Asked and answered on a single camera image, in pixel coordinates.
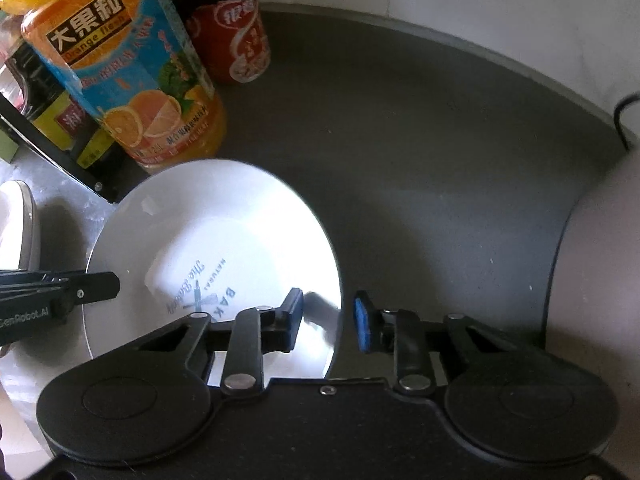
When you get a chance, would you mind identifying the white printed plate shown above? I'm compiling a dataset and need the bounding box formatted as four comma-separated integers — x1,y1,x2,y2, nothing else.
82,158,343,378

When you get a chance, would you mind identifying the red food can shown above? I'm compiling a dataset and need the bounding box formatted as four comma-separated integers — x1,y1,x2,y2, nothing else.
167,0,272,86

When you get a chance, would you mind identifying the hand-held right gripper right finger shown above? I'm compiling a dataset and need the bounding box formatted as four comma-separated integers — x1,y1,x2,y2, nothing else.
354,291,548,396

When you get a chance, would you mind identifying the dark sauce bottle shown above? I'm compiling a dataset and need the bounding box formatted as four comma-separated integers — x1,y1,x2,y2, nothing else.
4,40,117,183

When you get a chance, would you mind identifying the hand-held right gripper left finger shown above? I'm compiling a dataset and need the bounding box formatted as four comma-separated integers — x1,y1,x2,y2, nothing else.
132,287,305,395

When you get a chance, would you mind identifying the black metal bar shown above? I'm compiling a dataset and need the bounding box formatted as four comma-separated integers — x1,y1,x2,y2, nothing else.
0,92,151,205

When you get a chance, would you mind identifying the thin black cord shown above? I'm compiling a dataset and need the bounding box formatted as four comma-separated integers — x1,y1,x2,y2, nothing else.
612,91,640,152

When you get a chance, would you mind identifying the orange juice bottle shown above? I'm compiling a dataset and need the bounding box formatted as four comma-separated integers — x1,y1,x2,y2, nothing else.
0,0,228,176

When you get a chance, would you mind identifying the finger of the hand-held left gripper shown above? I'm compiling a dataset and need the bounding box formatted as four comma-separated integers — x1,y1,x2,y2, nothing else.
0,269,121,306

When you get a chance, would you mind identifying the plain white bowl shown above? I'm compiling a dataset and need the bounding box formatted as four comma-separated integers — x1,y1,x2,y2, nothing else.
0,180,42,273

